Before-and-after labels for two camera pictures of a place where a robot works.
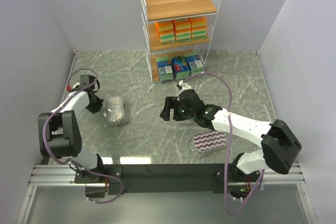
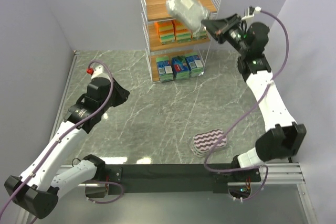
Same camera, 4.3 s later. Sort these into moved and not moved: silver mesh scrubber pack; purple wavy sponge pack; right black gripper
Moved: right black gripper; silver mesh scrubber pack
Not moved: purple wavy sponge pack
